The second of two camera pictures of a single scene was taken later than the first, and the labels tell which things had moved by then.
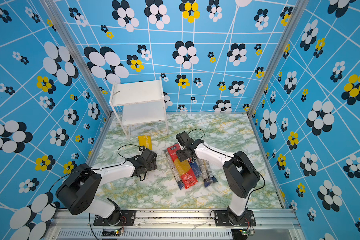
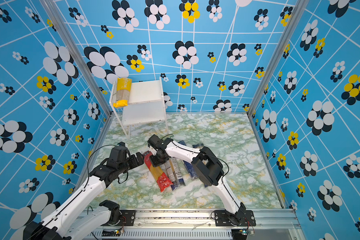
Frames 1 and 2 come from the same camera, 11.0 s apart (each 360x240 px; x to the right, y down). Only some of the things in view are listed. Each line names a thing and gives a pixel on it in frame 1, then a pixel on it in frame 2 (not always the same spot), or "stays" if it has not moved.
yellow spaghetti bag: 146,141 to 123,87
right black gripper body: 182,154 to 157,160
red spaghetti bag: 188,175 to 163,180
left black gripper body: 152,167 to 130,163
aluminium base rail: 271,224 stays
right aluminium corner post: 298,8 stays
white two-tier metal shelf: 138,102 stays
